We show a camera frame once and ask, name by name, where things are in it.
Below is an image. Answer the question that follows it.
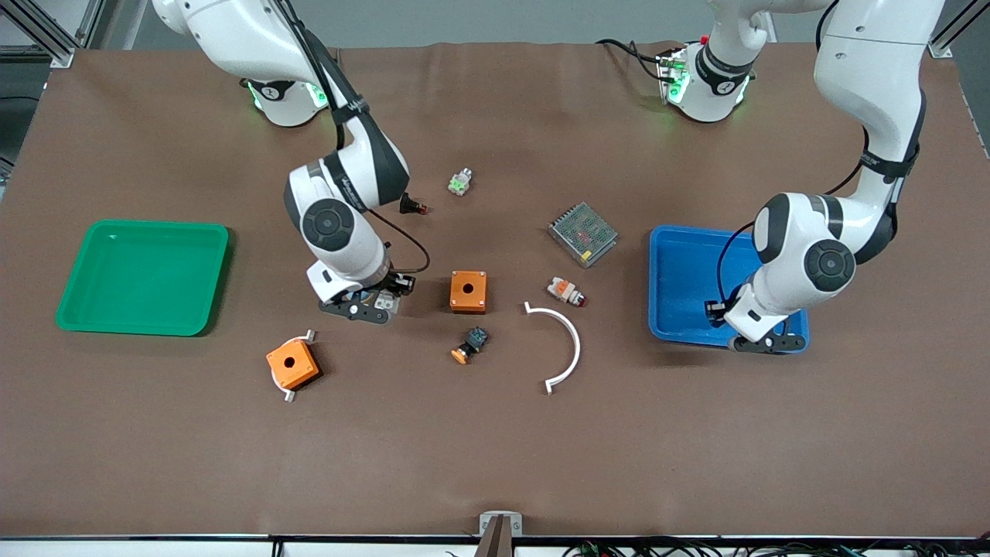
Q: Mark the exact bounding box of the orange push button box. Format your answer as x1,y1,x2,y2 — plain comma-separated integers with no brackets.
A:
266,339,322,391
451,270,488,314

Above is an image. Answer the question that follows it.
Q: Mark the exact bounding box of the blue plastic tray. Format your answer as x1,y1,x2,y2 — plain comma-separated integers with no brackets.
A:
648,225,811,354

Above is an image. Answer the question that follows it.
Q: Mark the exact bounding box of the orange black push button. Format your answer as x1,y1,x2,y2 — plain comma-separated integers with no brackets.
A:
451,326,490,365

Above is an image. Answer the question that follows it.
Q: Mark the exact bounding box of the brown table mat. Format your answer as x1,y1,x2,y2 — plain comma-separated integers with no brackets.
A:
0,41,990,538

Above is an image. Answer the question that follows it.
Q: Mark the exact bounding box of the red white orange push button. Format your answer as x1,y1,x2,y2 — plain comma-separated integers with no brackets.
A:
547,278,588,309

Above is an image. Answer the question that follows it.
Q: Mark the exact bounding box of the metal mesh power supply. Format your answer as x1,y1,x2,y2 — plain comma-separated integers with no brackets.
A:
548,202,620,269

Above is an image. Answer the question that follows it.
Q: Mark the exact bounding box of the green plastic tray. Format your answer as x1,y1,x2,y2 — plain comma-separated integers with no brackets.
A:
56,220,230,337

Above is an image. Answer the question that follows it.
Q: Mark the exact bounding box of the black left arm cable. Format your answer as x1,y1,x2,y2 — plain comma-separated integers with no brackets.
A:
716,0,925,307

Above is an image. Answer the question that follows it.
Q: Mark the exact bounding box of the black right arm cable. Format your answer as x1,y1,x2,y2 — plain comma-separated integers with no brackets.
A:
275,0,432,276

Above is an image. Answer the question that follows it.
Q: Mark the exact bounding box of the grey metal camera bracket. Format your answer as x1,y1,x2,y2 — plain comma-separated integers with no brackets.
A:
473,511,524,557

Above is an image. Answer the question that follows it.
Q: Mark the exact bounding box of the black arm base cable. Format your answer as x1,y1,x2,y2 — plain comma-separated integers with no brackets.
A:
596,37,671,83

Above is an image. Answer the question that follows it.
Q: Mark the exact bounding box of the aluminium frame post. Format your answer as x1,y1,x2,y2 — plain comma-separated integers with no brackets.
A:
928,0,990,60
0,0,105,69

